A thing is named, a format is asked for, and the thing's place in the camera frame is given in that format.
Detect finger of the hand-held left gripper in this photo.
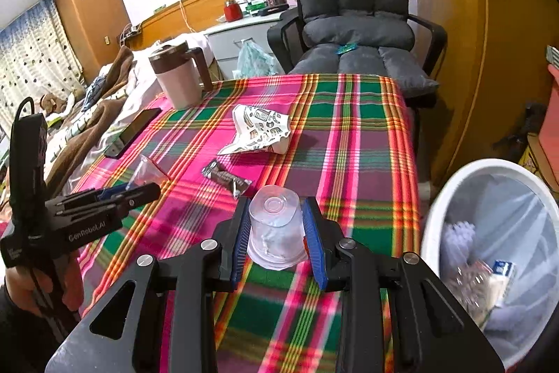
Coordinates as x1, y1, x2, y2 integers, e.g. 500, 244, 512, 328
57, 186, 131, 211
61, 182, 162, 222

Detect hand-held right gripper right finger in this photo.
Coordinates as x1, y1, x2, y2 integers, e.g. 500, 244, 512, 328
301, 196, 505, 373

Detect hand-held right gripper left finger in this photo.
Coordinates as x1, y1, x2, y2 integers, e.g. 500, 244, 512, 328
44, 196, 253, 373

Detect clear plastic cup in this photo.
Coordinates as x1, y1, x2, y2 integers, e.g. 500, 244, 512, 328
247, 186, 306, 270
130, 155, 171, 188

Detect white round trash bin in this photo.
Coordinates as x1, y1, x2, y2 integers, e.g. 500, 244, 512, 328
420, 158, 559, 371

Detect white foam net sleeve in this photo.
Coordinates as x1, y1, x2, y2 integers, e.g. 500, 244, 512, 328
441, 220, 477, 269

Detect clear plastic bottle red label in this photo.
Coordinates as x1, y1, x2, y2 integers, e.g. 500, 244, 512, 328
450, 259, 496, 317

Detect cream paper bag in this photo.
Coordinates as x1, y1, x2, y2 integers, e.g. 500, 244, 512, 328
474, 274, 511, 330

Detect person's left forearm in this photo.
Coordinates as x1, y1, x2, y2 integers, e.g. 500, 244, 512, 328
0, 286, 66, 373

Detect person's left hand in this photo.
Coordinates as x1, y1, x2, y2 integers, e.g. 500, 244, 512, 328
3, 248, 85, 318

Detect black smartphone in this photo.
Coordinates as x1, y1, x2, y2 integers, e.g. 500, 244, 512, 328
104, 107, 162, 159

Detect brown blanket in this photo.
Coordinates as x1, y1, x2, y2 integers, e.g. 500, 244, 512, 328
44, 45, 136, 186

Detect brown snack wrapper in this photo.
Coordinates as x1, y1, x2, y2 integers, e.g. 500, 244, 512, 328
202, 160, 253, 199

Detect plaid tablecloth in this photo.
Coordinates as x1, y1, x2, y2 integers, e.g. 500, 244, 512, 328
72, 73, 424, 373

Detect white bedding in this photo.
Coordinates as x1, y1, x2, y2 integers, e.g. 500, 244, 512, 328
87, 36, 210, 164

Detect brown plush toy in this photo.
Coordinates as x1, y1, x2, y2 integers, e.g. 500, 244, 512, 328
37, 92, 68, 114

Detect pink pitcher brown lid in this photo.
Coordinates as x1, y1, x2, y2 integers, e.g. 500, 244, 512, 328
148, 41, 215, 110

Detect patterned crushed paper cup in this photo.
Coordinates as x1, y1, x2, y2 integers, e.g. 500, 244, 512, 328
218, 104, 292, 156

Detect dotted blue white curtain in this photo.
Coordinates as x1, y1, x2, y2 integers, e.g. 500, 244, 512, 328
0, 0, 84, 129

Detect green patterned plastic bag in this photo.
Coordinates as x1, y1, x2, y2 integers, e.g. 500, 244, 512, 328
236, 38, 280, 79

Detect white nightstand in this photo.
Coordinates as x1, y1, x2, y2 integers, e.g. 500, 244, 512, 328
204, 8, 291, 80

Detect wooden wardrobe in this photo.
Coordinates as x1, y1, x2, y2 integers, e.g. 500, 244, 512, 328
56, 0, 132, 72

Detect wooden bed headboard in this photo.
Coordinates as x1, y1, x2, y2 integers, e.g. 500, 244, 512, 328
139, 0, 237, 50

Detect red jar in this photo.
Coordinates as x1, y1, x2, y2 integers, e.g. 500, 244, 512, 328
224, 1, 244, 22

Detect black office chair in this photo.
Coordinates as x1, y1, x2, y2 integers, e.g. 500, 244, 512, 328
266, 8, 448, 112

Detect translucent bin liner bag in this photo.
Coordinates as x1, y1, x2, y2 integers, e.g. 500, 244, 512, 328
439, 174, 559, 334

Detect green boxes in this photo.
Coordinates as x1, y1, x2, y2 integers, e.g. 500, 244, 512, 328
245, 0, 274, 15

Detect pink storage box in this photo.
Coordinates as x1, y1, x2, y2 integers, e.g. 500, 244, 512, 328
539, 65, 559, 177

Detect wooden door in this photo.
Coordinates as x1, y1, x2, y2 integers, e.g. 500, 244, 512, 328
404, 0, 559, 181

